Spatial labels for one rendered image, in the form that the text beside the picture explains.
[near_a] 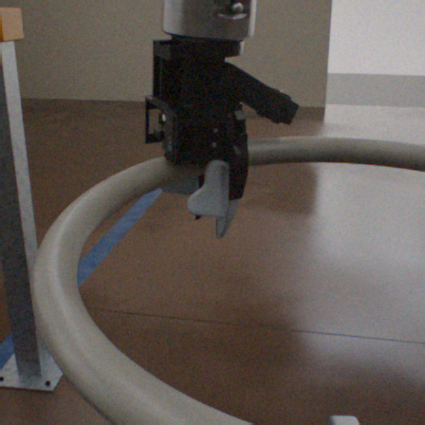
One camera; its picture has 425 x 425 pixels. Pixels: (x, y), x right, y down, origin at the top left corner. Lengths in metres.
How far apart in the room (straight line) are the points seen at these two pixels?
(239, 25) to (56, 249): 0.27
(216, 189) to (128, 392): 0.35
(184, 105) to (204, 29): 0.08
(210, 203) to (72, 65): 6.41
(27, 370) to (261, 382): 0.72
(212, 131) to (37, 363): 1.39
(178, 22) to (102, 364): 0.34
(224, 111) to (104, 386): 0.34
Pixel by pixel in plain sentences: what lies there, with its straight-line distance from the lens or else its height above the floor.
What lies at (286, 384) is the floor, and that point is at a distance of 1.81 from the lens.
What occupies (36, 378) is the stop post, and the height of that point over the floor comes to 0.01.
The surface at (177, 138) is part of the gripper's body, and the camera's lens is 0.55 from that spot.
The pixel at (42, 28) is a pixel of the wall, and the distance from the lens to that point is 7.08.
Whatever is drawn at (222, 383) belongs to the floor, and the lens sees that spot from 1.80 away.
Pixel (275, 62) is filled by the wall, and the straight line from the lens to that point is 6.36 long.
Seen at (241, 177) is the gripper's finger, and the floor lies 0.92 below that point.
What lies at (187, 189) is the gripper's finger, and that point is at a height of 0.89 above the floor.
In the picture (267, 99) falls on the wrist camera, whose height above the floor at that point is 1.00.
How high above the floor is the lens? 1.09
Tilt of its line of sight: 20 degrees down
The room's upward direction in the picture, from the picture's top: straight up
